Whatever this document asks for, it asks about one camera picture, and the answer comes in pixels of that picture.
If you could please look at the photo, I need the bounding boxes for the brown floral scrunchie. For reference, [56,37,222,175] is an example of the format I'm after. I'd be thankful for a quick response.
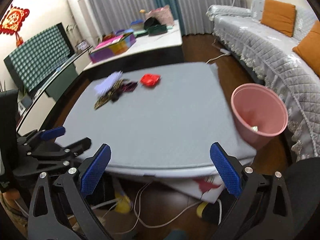
[94,79,129,110]

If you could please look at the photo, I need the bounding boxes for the purple foam fruit net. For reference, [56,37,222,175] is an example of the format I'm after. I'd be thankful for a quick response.
[94,71,123,96]

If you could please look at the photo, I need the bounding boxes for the black pink snack wrapper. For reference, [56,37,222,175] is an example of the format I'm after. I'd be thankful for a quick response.
[120,82,138,93]

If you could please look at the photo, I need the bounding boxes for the red wrapper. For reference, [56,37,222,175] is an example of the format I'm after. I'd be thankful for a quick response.
[140,74,161,87]

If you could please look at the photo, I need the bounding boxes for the pink trash bin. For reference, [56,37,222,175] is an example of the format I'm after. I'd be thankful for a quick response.
[231,83,289,150]

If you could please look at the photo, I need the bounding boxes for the white and green TV cabinet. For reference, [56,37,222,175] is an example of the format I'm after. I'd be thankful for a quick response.
[17,47,92,134]

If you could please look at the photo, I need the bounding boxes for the television with checked cloth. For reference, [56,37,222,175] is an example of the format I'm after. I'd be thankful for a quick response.
[4,23,75,94]

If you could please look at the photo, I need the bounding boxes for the grey felt table mat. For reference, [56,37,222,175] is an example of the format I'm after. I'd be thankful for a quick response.
[57,62,256,178]

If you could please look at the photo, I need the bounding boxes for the white standing air conditioner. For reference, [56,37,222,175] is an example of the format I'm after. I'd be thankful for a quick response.
[67,0,102,46]

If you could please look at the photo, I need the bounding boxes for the colourful gift box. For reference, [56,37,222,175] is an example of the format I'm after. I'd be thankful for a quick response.
[89,33,136,63]

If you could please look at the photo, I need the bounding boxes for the red Chinese knot decoration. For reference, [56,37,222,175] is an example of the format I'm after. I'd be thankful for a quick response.
[1,5,30,47]

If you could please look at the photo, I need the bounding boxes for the white marble coffee table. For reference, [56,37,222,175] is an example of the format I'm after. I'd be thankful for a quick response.
[83,20,184,80]

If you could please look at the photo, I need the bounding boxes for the blue lidded bowl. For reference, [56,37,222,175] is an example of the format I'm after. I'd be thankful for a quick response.
[130,20,144,31]

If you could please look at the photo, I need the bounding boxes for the grey pleated curtain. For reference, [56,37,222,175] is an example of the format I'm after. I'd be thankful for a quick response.
[75,0,249,37]

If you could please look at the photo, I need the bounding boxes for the dark green round tin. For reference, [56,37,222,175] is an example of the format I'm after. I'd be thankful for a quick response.
[147,24,168,36]

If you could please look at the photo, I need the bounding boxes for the black cap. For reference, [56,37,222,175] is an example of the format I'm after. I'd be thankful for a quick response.
[144,17,161,30]

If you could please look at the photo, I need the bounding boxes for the grey quilted sofa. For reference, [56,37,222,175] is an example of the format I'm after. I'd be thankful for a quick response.
[206,0,319,160]

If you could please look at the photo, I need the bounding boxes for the orange cushion near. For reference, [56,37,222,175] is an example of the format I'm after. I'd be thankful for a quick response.
[292,21,320,76]

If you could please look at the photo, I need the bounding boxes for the orange cushion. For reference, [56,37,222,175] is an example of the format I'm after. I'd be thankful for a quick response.
[292,21,320,76]
[261,0,296,37]

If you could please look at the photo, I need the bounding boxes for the orange cushion far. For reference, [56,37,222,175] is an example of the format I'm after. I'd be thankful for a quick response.
[261,0,296,37]

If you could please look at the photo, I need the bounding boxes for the small photo frame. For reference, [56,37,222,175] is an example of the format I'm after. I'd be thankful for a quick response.
[75,40,91,54]

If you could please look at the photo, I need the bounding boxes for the white power strip cable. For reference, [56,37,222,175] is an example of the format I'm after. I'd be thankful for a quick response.
[204,39,231,65]

